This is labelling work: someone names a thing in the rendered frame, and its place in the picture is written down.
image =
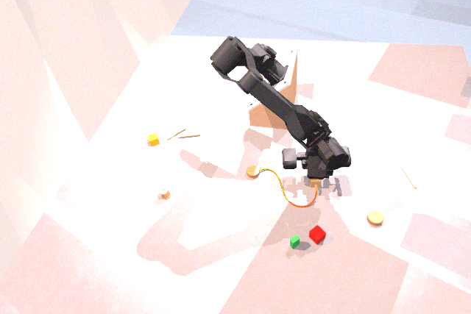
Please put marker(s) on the round wooden button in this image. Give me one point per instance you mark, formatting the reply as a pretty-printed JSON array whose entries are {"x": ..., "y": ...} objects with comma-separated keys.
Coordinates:
[{"x": 253, "y": 171}]

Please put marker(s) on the yellow round disc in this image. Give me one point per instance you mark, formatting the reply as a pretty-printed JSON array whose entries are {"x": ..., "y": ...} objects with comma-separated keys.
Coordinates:
[{"x": 375, "y": 217}]

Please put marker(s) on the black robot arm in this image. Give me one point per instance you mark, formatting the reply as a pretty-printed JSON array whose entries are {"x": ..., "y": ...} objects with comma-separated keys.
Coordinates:
[{"x": 300, "y": 122}]

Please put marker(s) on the small yellow block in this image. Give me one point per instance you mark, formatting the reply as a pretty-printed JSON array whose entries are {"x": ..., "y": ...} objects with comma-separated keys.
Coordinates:
[{"x": 153, "y": 139}]

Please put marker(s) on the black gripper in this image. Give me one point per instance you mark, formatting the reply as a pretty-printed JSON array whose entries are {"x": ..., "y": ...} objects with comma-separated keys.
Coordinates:
[{"x": 290, "y": 158}]

